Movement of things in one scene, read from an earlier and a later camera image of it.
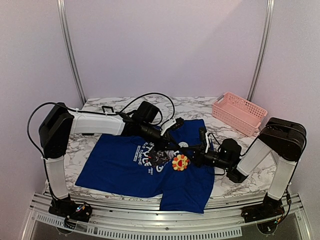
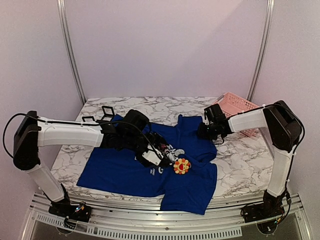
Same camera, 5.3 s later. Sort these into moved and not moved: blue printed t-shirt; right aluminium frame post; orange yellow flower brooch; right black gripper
Moved: orange yellow flower brooch; right black gripper
Not moved: blue printed t-shirt; right aluminium frame post
